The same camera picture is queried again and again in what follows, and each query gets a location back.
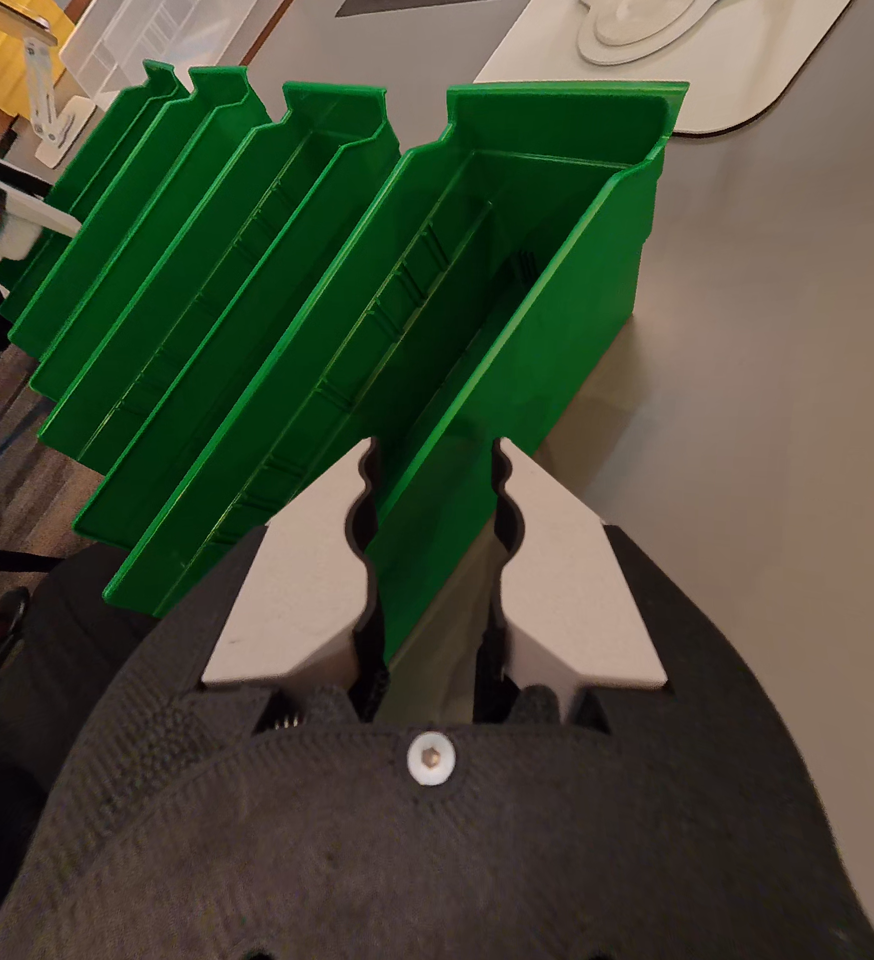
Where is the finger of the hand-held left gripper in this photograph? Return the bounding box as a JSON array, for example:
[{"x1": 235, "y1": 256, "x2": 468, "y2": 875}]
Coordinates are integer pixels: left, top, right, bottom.
[{"x1": 0, "y1": 142, "x2": 81, "y2": 260}]

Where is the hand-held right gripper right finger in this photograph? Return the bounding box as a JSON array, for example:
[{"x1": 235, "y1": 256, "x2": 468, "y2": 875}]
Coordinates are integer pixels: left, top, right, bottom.
[{"x1": 482, "y1": 437, "x2": 669, "y2": 710}]

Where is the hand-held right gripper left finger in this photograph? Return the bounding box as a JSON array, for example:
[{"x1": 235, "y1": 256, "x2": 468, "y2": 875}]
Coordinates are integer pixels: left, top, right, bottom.
[{"x1": 200, "y1": 437, "x2": 387, "y2": 695}]

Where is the green plastic bin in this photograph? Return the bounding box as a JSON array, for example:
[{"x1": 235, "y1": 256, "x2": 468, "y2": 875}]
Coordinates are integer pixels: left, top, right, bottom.
[
  {"x1": 103, "y1": 81, "x2": 690, "y2": 665},
  {"x1": 5, "y1": 66, "x2": 273, "y2": 399},
  {"x1": 35, "y1": 81, "x2": 402, "y2": 552},
  {"x1": 0, "y1": 60, "x2": 190, "y2": 320}
]

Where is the white desk lamp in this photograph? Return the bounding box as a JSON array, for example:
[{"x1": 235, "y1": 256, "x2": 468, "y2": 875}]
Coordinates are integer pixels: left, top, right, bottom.
[{"x1": 23, "y1": 33, "x2": 102, "y2": 168}]

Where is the clear plastic bin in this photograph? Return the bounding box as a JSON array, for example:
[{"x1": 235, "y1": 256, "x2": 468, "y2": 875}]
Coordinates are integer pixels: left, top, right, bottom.
[{"x1": 58, "y1": 0, "x2": 276, "y2": 102}]

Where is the black round stand foot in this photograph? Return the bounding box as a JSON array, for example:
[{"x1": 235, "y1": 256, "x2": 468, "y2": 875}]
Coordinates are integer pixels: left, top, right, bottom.
[{"x1": 0, "y1": 586, "x2": 33, "y2": 639}]

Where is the black metal bar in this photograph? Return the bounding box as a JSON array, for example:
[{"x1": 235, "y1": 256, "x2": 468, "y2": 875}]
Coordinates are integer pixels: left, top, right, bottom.
[{"x1": 0, "y1": 546, "x2": 63, "y2": 573}]

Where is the grey tape strip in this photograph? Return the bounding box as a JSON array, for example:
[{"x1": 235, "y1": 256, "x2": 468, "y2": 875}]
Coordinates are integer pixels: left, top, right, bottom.
[{"x1": 335, "y1": 0, "x2": 531, "y2": 20}]

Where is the clear glass cup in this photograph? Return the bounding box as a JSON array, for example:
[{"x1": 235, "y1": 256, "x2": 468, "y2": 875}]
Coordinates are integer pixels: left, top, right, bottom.
[{"x1": 578, "y1": 0, "x2": 717, "y2": 67}]

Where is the white square tray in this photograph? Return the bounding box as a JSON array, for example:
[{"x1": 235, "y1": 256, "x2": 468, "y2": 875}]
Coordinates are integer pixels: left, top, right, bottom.
[{"x1": 474, "y1": 0, "x2": 855, "y2": 141}]

